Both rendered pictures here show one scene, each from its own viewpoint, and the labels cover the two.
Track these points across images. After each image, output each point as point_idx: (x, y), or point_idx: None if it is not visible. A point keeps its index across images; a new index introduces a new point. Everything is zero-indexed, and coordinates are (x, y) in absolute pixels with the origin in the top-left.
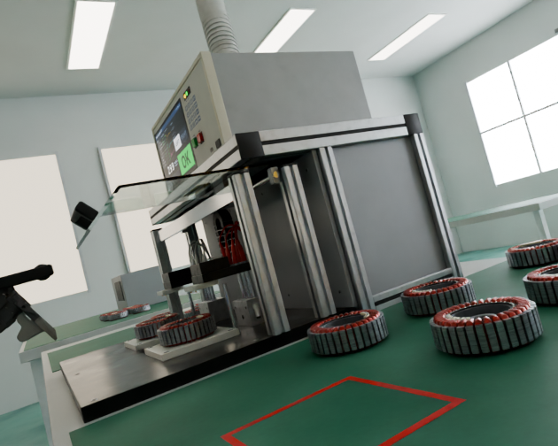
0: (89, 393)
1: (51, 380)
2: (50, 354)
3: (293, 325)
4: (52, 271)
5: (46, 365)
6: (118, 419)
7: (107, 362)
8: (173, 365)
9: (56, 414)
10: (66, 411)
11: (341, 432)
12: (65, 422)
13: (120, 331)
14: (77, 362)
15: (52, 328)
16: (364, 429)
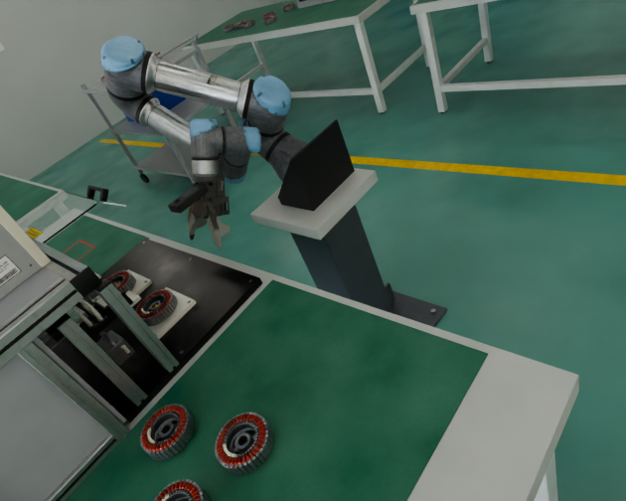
0: (151, 245)
1: (243, 268)
2: (445, 342)
3: None
4: (170, 210)
5: (330, 295)
6: (133, 246)
7: (180, 273)
8: (120, 267)
9: (173, 243)
10: (169, 246)
11: (71, 252)
12: (160, 241)
13: (400, 465)
14: (224, 275)
15: (189, 234)
16: (67, 253)
